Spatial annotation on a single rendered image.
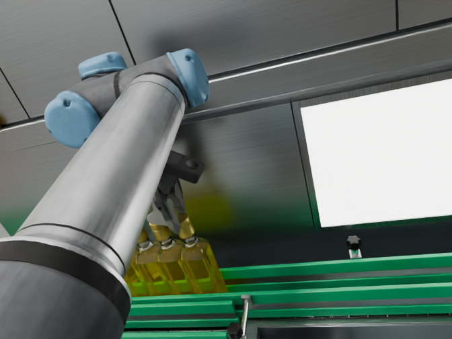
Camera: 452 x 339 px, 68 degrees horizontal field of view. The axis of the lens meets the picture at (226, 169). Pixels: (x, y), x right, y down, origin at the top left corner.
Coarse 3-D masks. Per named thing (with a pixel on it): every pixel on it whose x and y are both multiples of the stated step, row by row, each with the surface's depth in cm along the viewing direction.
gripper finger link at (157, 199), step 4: (156, 192) 62; (160, 192) 63; (156, 196) 63; (160, 196) 63; (164, 196) 64; (156, 200) 63; (160, 200) 63; (164, 200) 64; (156, 204) 63; (160, 204) 63; (164, 204) 64; (160, 208) 64; (164, 208) 63; (164, 212) 64; (168, 212) 65; (164, 216) 65; (168, 216) 65; (168, 220) 66
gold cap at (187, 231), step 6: (180, 216) 71; (186, 216) 70; (180, 222) 69; (186, 222) 70; (180, 228) 70; (186, 228) 70; (192, 228) 71; (180, 234) 71; (186, 234) 71; (192, 234) 71
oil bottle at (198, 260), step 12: (204, 240) 75; (192, 252) 72; (204, 252) 73; (192, 264) 73; (204, 264) 73; (216, 264) 79; (192, 276) 76; (204, 276) 75; (216, 276) 77; (204, 288) 77; (216, 288) 77
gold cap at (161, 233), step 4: (152, 224) 71; (152, 228) 71; (156, 228) 71; (160, 228) 71; (164, 228) 72; (168, 228) 74; (156, 232) 72; (160, 232) 72; (164, 232) 72; (168, 232) 73; (156, 236) 72; (160, 236) 72; (164, 236) 72; (168, 236) 73; (160, 240) 73; (164, 240) 73
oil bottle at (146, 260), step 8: (152, 248) 76; (136, 256) 76; (144, 256) 75; (152, 256) 75; (136, 264) 77; (144, 264) 76; (152, 264) 76; (144, 272) 78; (152, 272) 77; (160, 272) 77; (152, 280) 79; (160, 280) 78; (152, 288) 80; (160, 288) 80; (168, 288) 80
